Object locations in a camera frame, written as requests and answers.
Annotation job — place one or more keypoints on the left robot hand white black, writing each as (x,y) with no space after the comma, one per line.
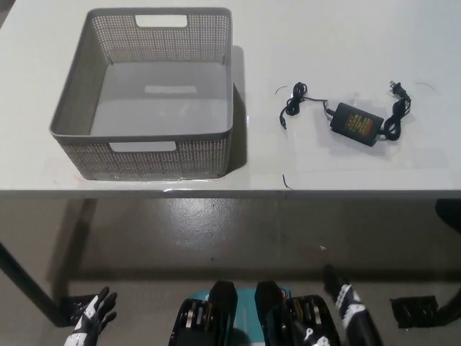
(94,310)

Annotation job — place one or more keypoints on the black table leg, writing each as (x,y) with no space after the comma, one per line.
(452,304)
(32,284)

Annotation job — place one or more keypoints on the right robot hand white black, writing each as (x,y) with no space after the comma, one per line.
(347,301)

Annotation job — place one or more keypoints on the black table foot plate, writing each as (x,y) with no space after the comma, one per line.
(414,311)
(73,306)

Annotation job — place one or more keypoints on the grey perforated plastic basket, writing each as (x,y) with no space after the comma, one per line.
(162,111)

